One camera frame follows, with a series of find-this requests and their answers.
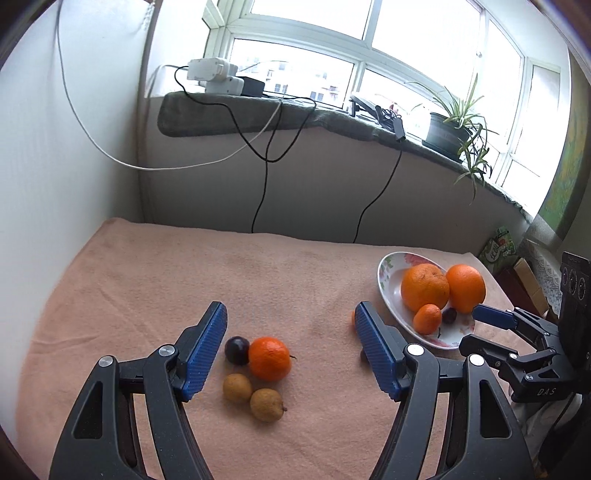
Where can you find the green printed bag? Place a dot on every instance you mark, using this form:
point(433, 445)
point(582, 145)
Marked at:
point(501, 247)

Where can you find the white charger plug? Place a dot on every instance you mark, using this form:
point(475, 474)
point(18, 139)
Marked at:
point(224, 85)

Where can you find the white window frame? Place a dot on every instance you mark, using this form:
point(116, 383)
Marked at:
point(300, 34)

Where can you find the white lace cloth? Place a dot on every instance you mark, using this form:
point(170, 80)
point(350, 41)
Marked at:
point(545, 277)

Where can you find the brown longan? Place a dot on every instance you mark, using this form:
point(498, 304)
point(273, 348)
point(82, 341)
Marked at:
point(237, 387)
point(266, 405)

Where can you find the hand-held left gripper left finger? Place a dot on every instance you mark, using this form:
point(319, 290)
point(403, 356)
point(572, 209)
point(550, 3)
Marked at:
point(205, 350)

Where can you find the green yellow painting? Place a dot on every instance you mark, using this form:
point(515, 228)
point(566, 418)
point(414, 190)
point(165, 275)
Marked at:
point(570, 175)

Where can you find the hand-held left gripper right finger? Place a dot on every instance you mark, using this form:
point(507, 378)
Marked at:
point(374, 350)

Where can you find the dark purple plum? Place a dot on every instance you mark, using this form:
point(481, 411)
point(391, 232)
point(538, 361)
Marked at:
point(449, 315)
point(236, 350)

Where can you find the black power adapter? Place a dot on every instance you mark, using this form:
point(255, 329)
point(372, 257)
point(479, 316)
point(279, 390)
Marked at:
point(392, 124)
point(251, 86)

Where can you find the white power strip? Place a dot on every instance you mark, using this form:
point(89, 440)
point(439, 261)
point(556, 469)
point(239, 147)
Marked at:
point(210, 68)

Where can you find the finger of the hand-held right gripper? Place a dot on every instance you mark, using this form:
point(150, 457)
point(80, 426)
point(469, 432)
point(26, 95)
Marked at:
point(491, 314)
point(485, 347)

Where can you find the large smooth orange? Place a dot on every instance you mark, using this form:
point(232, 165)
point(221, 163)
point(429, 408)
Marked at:
point(466, 286)

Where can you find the large rough orange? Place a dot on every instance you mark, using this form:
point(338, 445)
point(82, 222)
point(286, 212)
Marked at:
point(425, 288)

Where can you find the potted spider plant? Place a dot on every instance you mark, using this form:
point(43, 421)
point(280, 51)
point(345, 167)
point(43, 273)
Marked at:
point(443, 134)

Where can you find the floral ceramic plate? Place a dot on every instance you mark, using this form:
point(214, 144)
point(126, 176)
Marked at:
point(392, 286)

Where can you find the pink blanket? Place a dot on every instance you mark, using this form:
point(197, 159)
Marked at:
point(184, 277)

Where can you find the grey windowsill cloth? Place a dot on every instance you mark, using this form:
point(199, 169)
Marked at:
point(221, 115)

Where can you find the cardboard box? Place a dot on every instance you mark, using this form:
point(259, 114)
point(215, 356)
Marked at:
point(528, 281)

